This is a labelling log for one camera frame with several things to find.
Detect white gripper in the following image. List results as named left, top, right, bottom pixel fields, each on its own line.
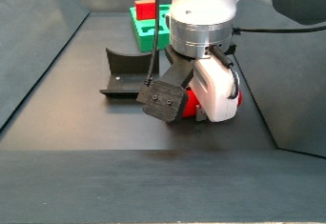
left=190, top=57, right=238, bottom=122

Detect red cylinder block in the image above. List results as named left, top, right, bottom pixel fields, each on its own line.
left=182, top=90, right=242, bottom=122

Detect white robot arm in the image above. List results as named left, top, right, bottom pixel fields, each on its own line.
left=170, top=0, right=326, bottom=122

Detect black curved stand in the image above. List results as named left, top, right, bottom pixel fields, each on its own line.
left=99, top=49, right=152, bottom=99

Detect green shape sorter base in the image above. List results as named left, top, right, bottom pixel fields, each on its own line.
left=130, top=4, right=172, bottom=52

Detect red rectangular block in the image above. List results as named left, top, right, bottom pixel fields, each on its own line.
left=136, top=0, right=156, bottom=21

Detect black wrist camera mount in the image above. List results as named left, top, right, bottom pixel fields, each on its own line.
left=137, top=45, right=196, bottom=123

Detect black cable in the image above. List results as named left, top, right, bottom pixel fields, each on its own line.
left=144, top=0, right=161, bottom=88

